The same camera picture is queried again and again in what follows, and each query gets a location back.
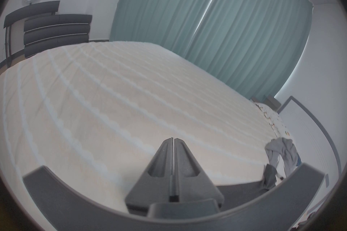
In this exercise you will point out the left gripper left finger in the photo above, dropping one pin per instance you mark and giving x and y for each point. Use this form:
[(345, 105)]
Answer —
[(151, 184)]

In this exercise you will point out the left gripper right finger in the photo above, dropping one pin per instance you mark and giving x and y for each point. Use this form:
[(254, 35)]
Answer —
[(195, 184)]

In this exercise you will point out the black T-shirt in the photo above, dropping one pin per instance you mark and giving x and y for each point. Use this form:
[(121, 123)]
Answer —
[(268, 175)]

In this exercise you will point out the bed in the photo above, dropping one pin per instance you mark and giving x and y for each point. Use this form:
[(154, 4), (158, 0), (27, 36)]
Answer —
[(108, 102)]

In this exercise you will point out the pile of clothes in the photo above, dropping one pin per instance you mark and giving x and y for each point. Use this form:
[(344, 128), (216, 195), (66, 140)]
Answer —
[(287, 151)]

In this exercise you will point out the white printed pillow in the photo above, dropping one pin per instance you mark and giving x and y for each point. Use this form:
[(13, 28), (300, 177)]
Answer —
[(273, 119)]

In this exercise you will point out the blue-green curtain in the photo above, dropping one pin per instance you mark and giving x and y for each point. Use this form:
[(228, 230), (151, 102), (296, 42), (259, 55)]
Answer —
[(162, 8), (257, 35)]

